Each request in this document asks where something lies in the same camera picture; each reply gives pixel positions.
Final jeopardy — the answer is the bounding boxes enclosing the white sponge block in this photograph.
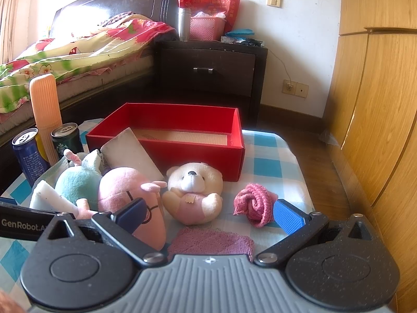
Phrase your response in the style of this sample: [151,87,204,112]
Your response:
[100,127,164,181]
[30,180,78,216]

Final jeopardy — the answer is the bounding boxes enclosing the pink pig plush toy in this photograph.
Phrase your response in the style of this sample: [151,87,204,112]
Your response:
[55,149,167,250]

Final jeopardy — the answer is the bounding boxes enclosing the pink knitted hat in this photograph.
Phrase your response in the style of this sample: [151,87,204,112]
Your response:
[233,183,278,228]

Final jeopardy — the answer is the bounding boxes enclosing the purple knitted cloth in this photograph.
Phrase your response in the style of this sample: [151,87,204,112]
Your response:
[168,227,254,261]

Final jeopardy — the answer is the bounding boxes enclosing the cream teddy bear plush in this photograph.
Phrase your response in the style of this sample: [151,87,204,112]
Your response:
[162,162,223,226]

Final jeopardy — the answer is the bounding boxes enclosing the light green towel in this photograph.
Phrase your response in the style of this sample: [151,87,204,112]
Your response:
[32,150,105,190]

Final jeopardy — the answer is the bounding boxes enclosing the person left hand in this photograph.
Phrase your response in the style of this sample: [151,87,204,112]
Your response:
[0,290,26,313]

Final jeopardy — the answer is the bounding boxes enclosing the blue drink can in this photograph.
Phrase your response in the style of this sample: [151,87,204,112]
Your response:
[12,127,50,186]

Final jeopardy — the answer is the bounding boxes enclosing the dark green drink can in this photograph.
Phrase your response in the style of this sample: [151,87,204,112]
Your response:
[50,122,83,158]

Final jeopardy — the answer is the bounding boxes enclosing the red cardboard box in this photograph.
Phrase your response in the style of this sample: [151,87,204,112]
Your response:
[86,103,245,182]

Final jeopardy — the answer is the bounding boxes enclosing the wooden wardrobe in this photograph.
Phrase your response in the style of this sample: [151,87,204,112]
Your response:
[324,0,416,312]

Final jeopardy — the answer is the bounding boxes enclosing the bed mattress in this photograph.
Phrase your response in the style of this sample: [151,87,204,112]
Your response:
[1,54,154,135]

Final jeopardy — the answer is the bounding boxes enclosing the dark wooden nightstand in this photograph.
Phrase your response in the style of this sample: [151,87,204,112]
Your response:
[154,41,268,128]

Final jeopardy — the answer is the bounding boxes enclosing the blue items on nightstand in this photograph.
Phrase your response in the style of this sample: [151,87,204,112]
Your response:
[220,28,264,47]

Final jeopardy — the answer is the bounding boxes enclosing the pink plastic basket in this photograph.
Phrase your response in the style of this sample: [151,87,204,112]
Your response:
[189,17,225,41]

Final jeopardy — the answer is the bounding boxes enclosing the steel thermos bottle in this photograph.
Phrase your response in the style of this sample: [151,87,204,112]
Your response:
[177,7,191,41]

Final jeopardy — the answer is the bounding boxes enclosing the dark bed headboard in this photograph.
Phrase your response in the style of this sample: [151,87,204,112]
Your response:
[49,0,178,38]

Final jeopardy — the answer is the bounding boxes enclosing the red gift bag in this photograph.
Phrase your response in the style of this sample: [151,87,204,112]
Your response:
[177,0,240,33]

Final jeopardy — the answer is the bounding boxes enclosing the wall power socket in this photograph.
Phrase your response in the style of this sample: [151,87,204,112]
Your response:
[282,80,309,98]

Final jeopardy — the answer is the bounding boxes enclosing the wall light switch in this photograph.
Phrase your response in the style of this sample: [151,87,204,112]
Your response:
[267,0,283,8]

